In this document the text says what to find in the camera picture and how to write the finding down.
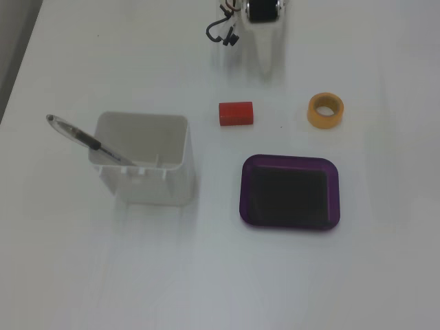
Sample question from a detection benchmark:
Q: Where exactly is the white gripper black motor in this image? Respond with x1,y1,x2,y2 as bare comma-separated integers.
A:
240,0,288,82

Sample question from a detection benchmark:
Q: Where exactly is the red rectangular cube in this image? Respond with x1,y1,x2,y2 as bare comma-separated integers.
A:
218,100,256,127

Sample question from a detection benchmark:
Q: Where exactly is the yellow masking tape roll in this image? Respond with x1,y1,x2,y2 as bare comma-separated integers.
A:
307,91,345,130

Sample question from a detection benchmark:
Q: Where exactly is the purple metal tray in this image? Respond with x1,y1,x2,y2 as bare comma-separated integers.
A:
238,153,342,231

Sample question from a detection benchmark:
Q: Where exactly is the white plastic container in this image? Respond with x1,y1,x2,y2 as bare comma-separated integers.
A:
87,111,192,206

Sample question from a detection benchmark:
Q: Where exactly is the black clear ballpoint pen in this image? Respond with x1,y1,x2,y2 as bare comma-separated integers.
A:
45,113,138,166

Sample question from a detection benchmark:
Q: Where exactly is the black cable tie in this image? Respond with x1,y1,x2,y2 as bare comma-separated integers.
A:
221,27,241,48

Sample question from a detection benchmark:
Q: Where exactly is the red white wire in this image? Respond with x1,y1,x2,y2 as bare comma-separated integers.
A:
218,0,241,17

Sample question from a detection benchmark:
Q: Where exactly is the black cable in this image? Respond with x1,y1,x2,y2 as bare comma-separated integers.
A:
205,19,230,43

